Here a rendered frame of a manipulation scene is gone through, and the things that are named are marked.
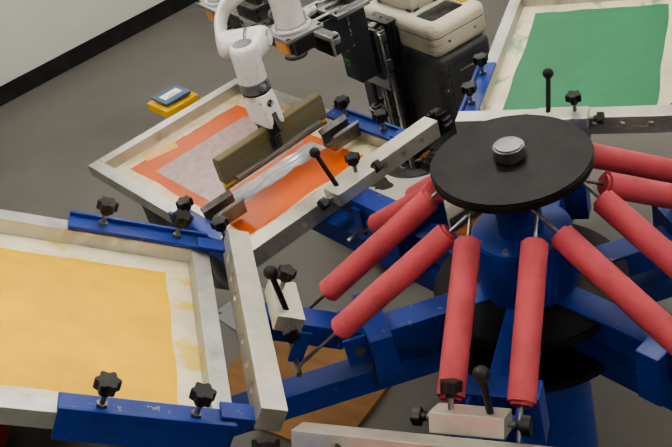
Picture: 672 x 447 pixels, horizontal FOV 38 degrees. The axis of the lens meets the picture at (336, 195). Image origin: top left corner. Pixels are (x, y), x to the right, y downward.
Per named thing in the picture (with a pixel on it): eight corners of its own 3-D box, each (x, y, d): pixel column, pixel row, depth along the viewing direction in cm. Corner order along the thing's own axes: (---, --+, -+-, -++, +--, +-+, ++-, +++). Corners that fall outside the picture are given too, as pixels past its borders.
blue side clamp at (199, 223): (175, 232, 261) (167, 212, 257) (190, 223, 263) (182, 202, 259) (240, 272, 240) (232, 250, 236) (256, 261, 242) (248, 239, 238)
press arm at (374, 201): (339, 209, 243) (335, 192, 241) (357, 196, 246) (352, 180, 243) (387, 231, 231) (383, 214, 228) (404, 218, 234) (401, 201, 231)
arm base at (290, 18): (304, 10, 313) (291, -35, 305) (326, 18, 304) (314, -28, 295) (264, 30, 307) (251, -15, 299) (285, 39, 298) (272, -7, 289)
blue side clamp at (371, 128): (328, 132, 286) (322, 111, 282) (340, 123, 288) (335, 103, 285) (399, 160, 265) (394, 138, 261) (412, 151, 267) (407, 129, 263)
